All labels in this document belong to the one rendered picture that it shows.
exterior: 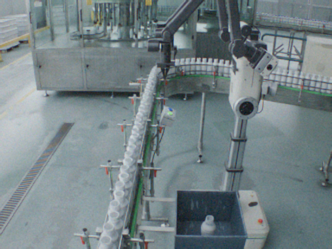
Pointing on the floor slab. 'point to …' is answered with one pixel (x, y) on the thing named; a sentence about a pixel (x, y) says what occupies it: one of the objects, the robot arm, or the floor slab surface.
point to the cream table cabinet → (318, 57)
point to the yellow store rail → (14, 42)
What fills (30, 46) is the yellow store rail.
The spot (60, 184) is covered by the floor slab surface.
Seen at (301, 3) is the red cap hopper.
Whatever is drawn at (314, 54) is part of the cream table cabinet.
